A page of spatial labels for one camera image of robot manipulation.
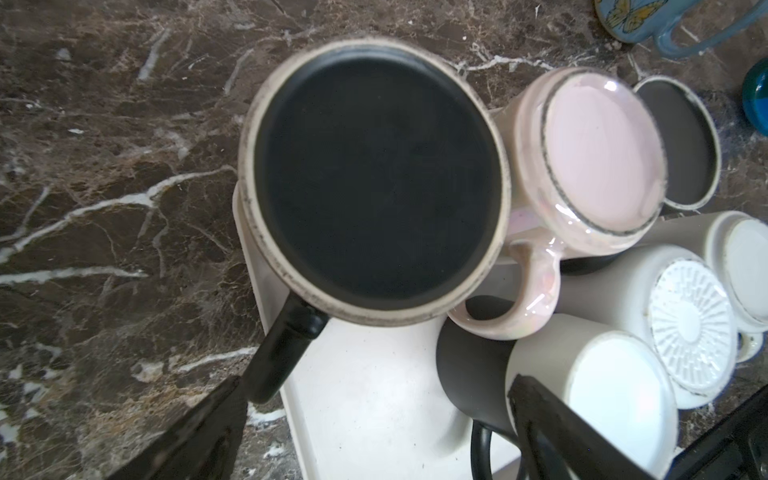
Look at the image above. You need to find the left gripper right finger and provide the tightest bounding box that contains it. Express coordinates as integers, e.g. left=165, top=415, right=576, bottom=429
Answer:
left=507, top=375, right=651, bottom=479

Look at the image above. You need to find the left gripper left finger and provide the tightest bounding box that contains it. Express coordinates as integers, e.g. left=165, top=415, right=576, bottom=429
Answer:
left=110, top=376, right=248, bottom=479

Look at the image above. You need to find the black white mug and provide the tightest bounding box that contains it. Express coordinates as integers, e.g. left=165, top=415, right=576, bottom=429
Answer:
left=436, top=314, right=678, bottom=479

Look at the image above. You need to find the black skull mug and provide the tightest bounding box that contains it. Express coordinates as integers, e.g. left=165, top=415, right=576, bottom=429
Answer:
left=233, top=37, right=511, bottom=404

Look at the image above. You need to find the blue butterfly mug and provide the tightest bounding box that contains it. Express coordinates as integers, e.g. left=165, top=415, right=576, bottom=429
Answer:
left=593, top=0, right=767, bottom=59

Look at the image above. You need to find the white ribbed-base mug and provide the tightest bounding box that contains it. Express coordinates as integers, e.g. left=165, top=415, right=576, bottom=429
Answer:
left=556, top=244, right=738, bottom=410

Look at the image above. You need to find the plain white mug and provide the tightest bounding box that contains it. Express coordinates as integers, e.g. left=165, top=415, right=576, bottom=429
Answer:
left=640, top=211, right=767, bottom=363

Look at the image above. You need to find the pink iridescent mug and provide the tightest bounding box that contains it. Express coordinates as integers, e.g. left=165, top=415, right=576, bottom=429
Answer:
left=450, top=67, right=668, bottom=341

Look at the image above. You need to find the small black mug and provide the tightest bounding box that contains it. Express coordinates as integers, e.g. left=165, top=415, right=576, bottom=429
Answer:
left=634, top=75, right=722, bottom=216

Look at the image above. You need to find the beige rectangular tray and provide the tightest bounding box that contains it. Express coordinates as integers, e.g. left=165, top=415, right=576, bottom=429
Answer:
left=232, top=182, right=523, bottom=480

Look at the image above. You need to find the blue white plastic bottle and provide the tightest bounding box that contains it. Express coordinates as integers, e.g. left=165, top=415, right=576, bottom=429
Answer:
left=742, top=57, right=768, bottom=136

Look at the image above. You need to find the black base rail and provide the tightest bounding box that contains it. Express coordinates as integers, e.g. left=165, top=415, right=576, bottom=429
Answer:
left=666, top=386, right=767, bottom=480

